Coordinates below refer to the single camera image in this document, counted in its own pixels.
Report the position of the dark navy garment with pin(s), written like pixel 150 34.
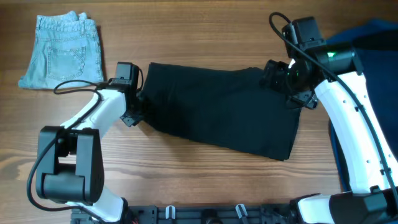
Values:
pixel 378 54

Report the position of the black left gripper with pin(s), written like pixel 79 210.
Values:
pixel 132 115

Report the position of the black shorts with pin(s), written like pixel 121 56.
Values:
pixel 223 108

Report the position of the blue garment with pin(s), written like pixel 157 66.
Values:
pixel 357 144

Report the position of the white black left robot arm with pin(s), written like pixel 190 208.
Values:
pixel 69 167

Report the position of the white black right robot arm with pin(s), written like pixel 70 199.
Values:
pixel 333 75

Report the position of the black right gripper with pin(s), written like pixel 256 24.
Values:
pixel 277 78

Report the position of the light blue denim shorts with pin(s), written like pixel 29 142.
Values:
pixel 66 50

